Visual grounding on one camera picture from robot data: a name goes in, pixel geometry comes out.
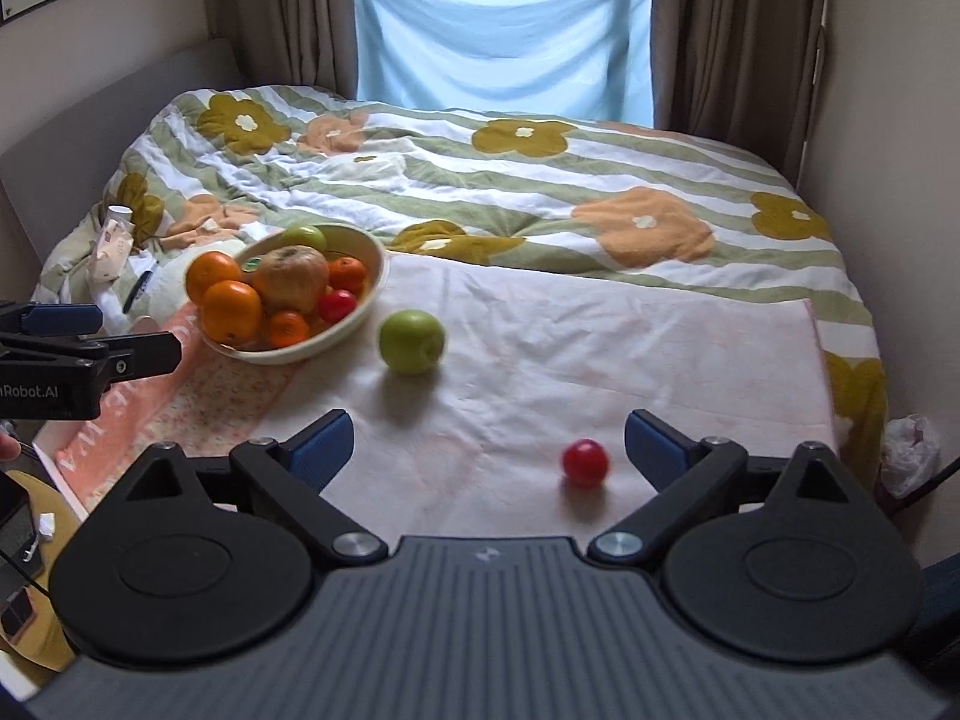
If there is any white tube bottle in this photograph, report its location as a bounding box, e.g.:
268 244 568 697
88 205 135 286

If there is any left brown curtain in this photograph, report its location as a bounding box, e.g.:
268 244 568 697
205 0 358 98

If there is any yellow wooden stool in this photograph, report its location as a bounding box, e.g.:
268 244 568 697
2 470 80 673

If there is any brown curtain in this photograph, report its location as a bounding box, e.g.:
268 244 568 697
651 0 827 182
205 0 358 98

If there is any right brown curtain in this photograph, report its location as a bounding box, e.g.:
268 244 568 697
651 0 827 182

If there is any green apple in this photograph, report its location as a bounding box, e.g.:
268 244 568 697
278 224 327 254
377 309 446 376

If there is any medium orange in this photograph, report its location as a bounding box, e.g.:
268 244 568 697
184 250 241 305

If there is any large orange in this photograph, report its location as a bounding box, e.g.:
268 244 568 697
200 280 262 346

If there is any large yellow-red apple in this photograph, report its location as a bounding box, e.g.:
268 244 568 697
251 245 329 314

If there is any person's right hand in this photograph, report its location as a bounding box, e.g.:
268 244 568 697
0 433 21 461

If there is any small orange mandarin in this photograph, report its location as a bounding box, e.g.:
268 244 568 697
267 309 311 349

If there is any floral striped quilt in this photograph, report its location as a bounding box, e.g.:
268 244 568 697
34 85 887 484

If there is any small tangerine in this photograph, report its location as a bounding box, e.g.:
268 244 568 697
329 255 368 296

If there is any grey headboard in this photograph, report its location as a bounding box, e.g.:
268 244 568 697
2 39 245 260

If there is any brown kiwi with sticker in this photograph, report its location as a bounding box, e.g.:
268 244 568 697
241 257 262 277

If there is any white pink towel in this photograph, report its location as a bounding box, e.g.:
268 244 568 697
37 254 835 541

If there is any red cherry tomato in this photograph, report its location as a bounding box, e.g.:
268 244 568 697
317 289 359 325
562 439 610 488

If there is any cream fruit bowl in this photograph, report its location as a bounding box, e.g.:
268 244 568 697
187 223 387 366

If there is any white plastic bag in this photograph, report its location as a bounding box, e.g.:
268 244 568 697
880 415 940 499

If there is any light blue window cloth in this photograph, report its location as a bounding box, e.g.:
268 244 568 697
355 0 654 127

